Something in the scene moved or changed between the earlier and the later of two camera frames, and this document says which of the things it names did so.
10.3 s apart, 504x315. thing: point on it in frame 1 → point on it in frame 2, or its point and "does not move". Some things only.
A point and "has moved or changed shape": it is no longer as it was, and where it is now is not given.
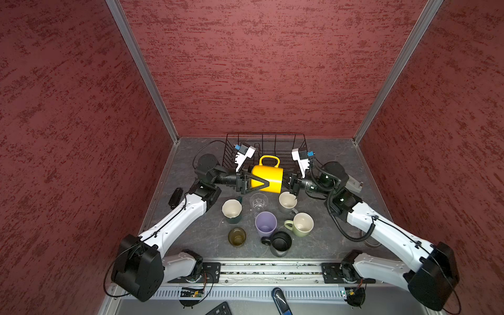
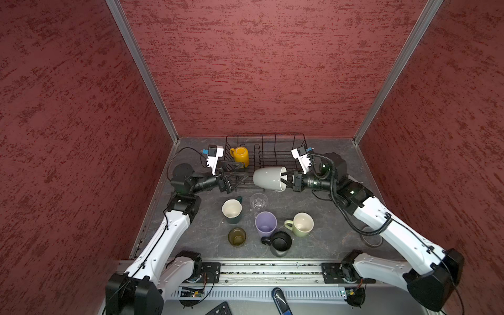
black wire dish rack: (279, 145) does not move
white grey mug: (287, 202) → (270, 177)
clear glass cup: (258, 201) does not move
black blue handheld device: (281, 301) does not move
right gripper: (295, 184) does not move
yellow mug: (273, 174) has moved or changed shape
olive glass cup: (237, 236) does not move
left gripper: (241, 182) → (225, 186)
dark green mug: (231, 209) does not move
